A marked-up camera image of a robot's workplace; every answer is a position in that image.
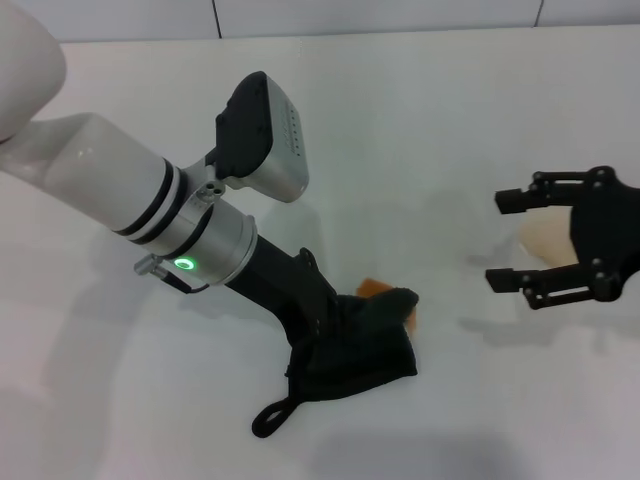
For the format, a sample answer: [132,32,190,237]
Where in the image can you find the white paper cup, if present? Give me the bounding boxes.
[517,208,579,267]

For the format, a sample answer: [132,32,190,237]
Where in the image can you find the brown liquid stain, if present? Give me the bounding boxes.
[355,277,421,335]

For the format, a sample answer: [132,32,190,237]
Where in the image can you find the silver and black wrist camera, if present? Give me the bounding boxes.
[214,71,311,204]

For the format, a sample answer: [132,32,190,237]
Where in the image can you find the dark rag with loop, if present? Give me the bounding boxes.
[251,287,420,440]

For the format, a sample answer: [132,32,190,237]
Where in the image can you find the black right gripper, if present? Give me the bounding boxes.
[484,167,640,313]

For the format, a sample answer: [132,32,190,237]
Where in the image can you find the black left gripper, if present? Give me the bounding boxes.
[223,234,352,362]

